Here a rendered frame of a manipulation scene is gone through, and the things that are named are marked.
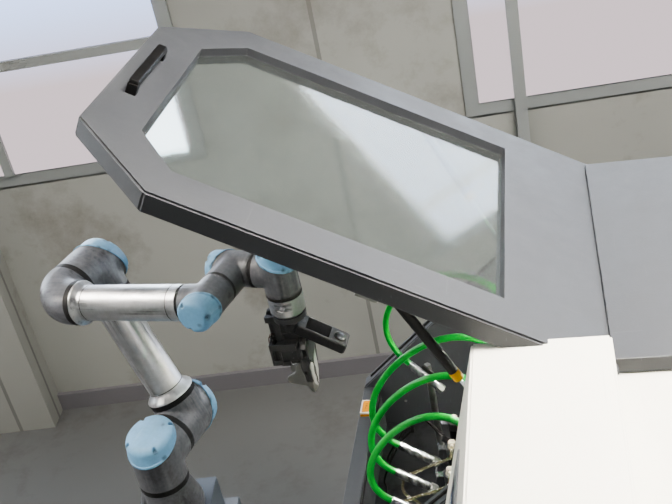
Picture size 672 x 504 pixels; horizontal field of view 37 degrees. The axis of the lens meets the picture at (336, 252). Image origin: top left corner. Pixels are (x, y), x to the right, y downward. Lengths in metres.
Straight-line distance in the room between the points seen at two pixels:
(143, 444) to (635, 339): 1.13
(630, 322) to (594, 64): 1.99
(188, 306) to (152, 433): 0.48
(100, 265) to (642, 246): 1.14
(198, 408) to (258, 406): 1.78
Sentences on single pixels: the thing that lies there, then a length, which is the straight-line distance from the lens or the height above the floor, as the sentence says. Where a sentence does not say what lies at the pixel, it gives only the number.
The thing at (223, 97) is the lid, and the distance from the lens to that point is 1.95.
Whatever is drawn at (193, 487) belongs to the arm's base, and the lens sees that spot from 2.42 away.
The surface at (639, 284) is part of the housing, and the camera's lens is 1.84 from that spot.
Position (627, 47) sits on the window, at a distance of 3.64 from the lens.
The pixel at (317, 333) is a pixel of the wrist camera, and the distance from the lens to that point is 2.08.
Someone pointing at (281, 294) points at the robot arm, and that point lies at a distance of 2.02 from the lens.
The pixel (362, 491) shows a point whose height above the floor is 0.95.
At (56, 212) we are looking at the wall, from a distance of 4.03.
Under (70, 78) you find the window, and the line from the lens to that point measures 3.75.
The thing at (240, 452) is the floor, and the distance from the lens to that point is 3.99.
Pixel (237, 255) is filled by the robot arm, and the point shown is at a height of 1.54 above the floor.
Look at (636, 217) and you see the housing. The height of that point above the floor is 1.50.
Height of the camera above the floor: 2.51
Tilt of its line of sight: 30 degrees down
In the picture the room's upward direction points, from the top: 12 degrees counter-clockwise
